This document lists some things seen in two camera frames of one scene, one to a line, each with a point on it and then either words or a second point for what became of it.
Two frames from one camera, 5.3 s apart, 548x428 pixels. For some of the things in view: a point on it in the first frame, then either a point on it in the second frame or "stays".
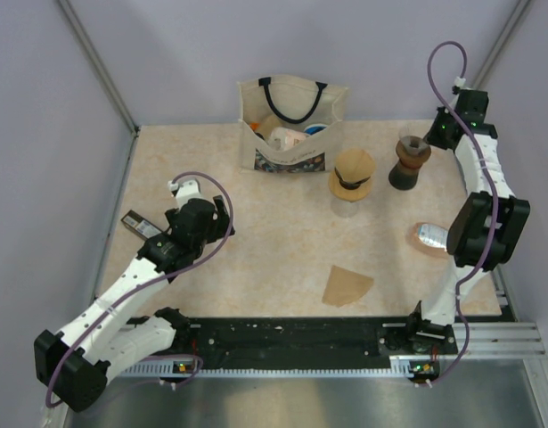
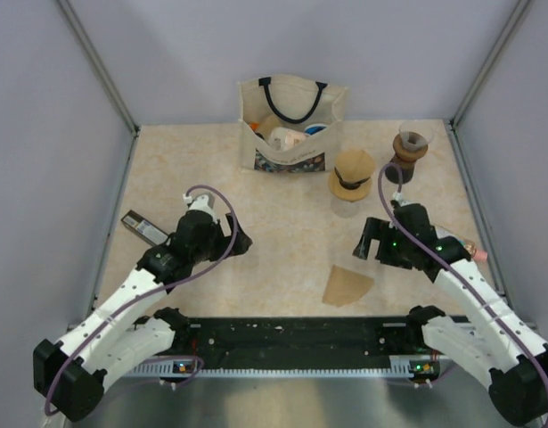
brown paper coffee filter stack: [344, 287] stays
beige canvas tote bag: [289, 124] stays
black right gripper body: [437, 132] -> [393, 249]
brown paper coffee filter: [355, 165] stays
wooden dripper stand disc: [347, 194] stays
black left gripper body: [218, 229] -> [223, 243]
